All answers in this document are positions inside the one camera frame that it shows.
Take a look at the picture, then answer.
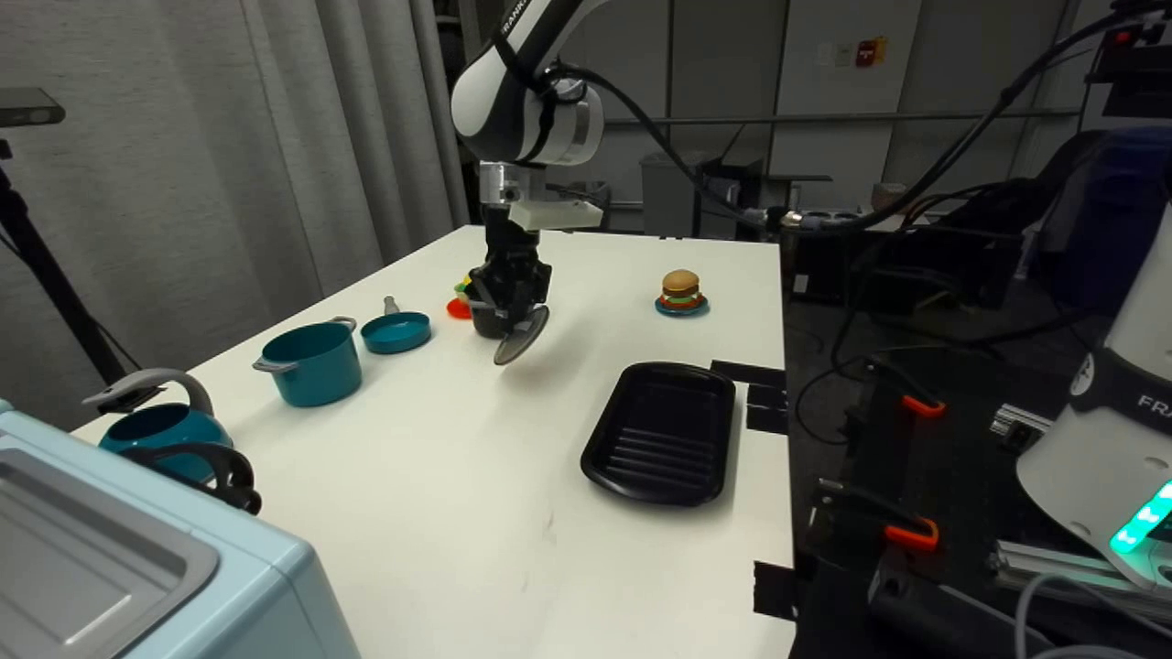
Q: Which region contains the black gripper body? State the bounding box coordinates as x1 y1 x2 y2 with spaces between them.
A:
475 203 554 292

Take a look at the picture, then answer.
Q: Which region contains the teal pot lid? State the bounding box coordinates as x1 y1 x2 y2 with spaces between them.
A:
359 292 437 360

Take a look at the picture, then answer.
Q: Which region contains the teal toy pot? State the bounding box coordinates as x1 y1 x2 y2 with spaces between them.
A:
248 314 367 409

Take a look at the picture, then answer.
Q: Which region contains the orange and teal toy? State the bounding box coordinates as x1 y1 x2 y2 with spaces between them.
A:
652 292 715 322

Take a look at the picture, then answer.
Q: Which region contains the toy burger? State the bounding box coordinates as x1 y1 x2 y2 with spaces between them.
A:
658 267 704 311

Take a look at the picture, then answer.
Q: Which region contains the black grill tray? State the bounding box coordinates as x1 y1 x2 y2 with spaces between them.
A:
575 360 741 508

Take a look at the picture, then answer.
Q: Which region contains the grey curtain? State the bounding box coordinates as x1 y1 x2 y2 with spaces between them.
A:
0 0 475 433

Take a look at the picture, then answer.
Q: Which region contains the teal toy kettle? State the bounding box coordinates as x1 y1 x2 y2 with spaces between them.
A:
82 366 267 515

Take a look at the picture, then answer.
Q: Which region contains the black tripod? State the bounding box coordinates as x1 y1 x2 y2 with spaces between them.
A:
0 135 140 388

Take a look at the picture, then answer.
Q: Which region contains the light blue toy oven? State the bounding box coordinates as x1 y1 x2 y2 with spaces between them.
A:
0 398 362 659

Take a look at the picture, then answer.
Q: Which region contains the dark blue chair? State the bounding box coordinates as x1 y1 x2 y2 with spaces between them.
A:
1043 122 1172 322

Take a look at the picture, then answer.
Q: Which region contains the aluminium extrusion bar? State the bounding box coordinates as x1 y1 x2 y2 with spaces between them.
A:
985 535 1172 616

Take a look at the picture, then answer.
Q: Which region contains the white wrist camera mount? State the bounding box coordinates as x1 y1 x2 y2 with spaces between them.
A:
503 189 609 236

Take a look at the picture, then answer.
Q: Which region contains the black table edge bracket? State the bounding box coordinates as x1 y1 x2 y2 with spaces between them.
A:
709 360 791 437
752 558 807 621

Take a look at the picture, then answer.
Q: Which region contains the horizontal grey rail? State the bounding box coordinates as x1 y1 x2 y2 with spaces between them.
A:
601 106 1091 135

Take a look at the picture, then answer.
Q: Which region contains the black clamp orange handle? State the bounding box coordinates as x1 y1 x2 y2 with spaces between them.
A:
853 360 951 452
814 477 944 580

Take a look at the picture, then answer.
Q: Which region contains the thick black hose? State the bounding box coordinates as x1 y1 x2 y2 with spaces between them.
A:
853 0 1152 236

